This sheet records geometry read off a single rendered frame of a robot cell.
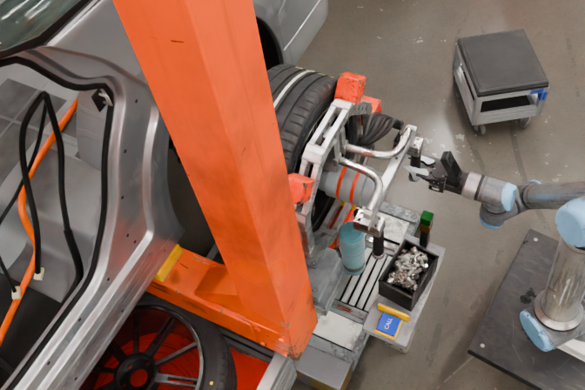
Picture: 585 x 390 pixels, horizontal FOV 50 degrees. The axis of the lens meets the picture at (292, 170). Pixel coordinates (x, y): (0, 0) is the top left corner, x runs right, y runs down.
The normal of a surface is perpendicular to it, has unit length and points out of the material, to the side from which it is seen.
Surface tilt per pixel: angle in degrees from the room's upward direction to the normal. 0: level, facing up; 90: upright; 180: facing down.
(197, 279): 0
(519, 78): 0
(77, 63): 81
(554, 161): 0
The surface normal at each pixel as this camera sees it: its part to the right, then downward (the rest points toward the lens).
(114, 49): 0.86, 0.22
